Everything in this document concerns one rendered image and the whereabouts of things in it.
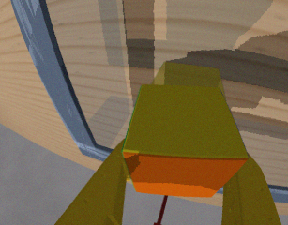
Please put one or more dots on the translucent orange cube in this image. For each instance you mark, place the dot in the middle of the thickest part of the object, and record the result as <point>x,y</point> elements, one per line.
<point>189,75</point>

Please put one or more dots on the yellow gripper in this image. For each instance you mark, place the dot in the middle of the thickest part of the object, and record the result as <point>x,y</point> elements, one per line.
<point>246,196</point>

